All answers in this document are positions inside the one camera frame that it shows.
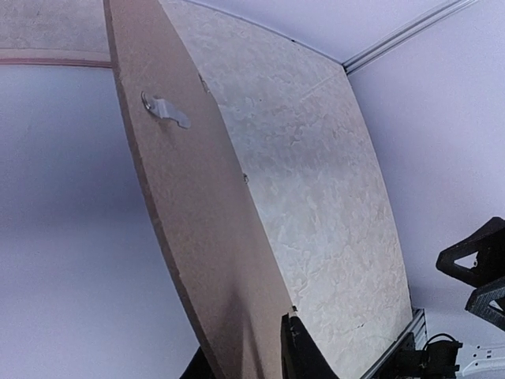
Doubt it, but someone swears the front aluminium rail base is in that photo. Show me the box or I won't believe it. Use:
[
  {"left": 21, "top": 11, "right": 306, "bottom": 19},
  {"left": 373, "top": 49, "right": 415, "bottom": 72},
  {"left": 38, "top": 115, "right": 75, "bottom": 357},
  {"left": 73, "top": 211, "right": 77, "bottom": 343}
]
[{"left": 361, "top": 309, "right": 428, "bottom": 379}]

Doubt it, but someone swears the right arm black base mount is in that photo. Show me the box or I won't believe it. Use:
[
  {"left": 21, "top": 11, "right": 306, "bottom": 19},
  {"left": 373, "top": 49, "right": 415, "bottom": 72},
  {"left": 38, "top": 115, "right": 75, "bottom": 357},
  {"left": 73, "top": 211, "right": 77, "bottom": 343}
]
[{"left": 378, "top": 332, "right": 463, "bottom": 378}]

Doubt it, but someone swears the brown cardboard backing board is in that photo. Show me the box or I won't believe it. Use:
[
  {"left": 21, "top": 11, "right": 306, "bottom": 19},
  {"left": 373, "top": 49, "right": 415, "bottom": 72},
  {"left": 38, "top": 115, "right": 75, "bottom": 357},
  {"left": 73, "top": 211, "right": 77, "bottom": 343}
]
[{"left": 103, "top": 1, "right": 291, "bottom": 378}]

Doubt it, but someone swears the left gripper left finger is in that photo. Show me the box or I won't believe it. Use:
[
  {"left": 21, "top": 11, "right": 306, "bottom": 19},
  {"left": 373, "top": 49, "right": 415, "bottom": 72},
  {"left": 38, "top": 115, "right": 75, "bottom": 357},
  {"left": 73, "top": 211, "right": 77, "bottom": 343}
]
[{"left": 180, "top": 347, "right": 216, "bottom": 379}]

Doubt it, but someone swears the right aluminium corner post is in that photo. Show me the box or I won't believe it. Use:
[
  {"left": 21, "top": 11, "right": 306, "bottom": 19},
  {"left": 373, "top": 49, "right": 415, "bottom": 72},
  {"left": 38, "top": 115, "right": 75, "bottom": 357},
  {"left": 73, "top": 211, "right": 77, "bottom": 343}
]
[{"left": 342, "top": 0, "right": 478, "bottom": 75}]

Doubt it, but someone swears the wooden picture frame pink edge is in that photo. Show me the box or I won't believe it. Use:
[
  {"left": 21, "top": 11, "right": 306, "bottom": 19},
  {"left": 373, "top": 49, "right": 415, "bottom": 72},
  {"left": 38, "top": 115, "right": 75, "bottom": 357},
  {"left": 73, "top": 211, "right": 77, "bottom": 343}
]
[{"left": 1, "top": 48, "right": 112, "bottom": 69}]

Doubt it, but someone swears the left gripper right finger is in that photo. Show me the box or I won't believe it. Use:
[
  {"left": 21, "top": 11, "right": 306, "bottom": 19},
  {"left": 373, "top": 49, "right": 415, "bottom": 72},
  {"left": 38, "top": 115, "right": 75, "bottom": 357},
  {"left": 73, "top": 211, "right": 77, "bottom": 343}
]
[{"left": 281, "top": 313, "right": 339, "bottom": 379}]

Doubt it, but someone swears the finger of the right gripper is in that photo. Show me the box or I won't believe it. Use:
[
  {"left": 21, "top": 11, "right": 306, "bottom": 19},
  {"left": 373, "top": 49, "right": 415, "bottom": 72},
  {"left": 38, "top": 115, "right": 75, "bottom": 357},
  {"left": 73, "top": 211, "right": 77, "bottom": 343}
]
[
  {"left": 436, "top": 217, "right": 504, "bottom": 284},
  {"left": 466, "top": 277, "right": 504, "bottom": 331}
]

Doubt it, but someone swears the photo print white border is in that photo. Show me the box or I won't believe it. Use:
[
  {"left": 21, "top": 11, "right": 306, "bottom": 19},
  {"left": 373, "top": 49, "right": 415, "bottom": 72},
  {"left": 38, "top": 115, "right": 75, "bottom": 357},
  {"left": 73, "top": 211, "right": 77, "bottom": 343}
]
[{"left": 1, "top": 66, "right": 198, "bottom": 378}]

